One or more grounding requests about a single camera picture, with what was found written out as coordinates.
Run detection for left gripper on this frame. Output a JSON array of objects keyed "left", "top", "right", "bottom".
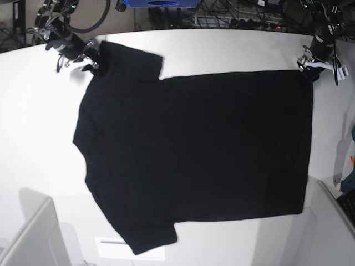
[{"left": 298, "top": 37, "right": 334, "bottom": 82}]

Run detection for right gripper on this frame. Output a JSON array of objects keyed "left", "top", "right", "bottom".
[{"left": 45, "top": 32, "right": 107, "bottom": 77}]

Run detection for black T-shirt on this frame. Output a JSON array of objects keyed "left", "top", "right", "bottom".
[{"left": 73, "top": 42, "right": 313, "bottom": 255}]

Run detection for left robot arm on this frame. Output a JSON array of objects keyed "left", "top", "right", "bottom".
[{"left": 297, "top": 1, "right": 349, "bottom": 84}]

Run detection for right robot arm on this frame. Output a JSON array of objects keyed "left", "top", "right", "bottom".
[{"left": 26, "top": 1, "right": 111, "bottom": 76}]

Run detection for blue box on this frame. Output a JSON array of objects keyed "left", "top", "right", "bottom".
[{"left": 124, "top": 0, "right": 200, "bottom": 8}]

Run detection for black power strip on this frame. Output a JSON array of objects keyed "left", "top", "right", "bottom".
[{"left": 229, "top": 18, "right": 282, "bottom": 32}]

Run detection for teal orange tool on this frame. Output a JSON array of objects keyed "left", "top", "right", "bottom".
[{"left": 339, "top": 156, "right": 355, "bottom": 193}]

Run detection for black keyboard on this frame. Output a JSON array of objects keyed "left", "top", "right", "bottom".
[{"left": 337, "top": 191, "right": 355, "bottom": 224}]

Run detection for white right partition panel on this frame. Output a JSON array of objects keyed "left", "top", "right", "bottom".
[{"left": 307, "top": 181, "right": 354, "bottom": 266}]

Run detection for white partition panel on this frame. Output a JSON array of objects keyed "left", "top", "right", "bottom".
[
  {"left": 307, "top": 181, "right": 354, "bottom": 266},
  {"left": 0, "top": 195, "right": 73, "bottom": 266}
]

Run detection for white left partition panel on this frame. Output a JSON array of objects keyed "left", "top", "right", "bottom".
[{"left": 0, "top": 195, "right": 73, "bottom": 266}]

